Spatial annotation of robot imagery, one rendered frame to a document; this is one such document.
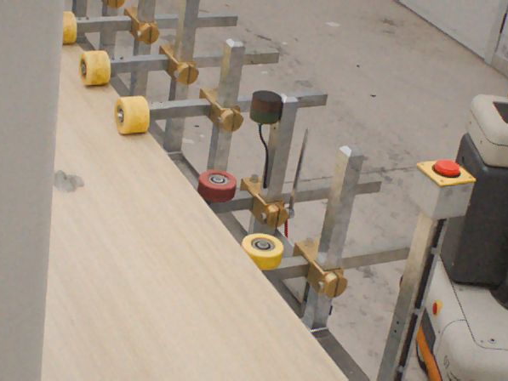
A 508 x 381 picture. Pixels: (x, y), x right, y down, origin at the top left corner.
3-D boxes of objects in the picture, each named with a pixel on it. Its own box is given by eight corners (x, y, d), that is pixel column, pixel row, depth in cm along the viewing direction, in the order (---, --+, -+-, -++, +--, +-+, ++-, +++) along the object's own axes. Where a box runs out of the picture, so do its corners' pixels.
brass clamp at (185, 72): (177, 61, 271) (179, 43, 268) (199, 84, 260) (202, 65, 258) (155, 63, 268) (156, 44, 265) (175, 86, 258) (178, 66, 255)
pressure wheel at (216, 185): (220, 211, 234) (227, 166, 228) (236, 230, 228) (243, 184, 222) (186, 216, 230) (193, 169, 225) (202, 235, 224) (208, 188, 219)
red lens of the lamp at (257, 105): (271, 99, 218) (273, 89, 217) (285, 111, 214) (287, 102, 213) (245, 101, 216) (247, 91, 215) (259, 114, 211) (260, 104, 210)
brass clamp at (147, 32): (141, 24, 289) (143, 6, 287) (160, 43, 279) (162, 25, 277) (120, 25, 286) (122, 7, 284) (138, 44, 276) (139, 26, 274)
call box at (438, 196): (440, 198, 180) (451, 157, 177) (465, 219, 175) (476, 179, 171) (406, 202, 177) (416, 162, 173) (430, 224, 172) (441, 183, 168)
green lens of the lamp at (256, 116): (270, 110, 220) (271, 100, 218) (283, 123, 215) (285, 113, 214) (243, 112, 217) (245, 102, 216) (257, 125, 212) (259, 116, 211)
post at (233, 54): (212, 220, 259) (239, 36, 236) (218, 228, 257) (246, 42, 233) (198, 222, 258) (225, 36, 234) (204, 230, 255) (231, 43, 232)
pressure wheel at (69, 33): (71, 5, 273) (79, 31, 270) (65, 24, 280) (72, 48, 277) (49, 5, 270) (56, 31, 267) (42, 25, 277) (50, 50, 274)
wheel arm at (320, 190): (371, 188, 248) (374, 172, 246) (379, 196, 245) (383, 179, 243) (201, 210, 228) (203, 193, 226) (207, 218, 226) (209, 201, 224)
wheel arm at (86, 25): (231, 21, 298) (233, 9, 296) (236, 26, 295) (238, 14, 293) (58, 29, 275) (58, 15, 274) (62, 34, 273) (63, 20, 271)
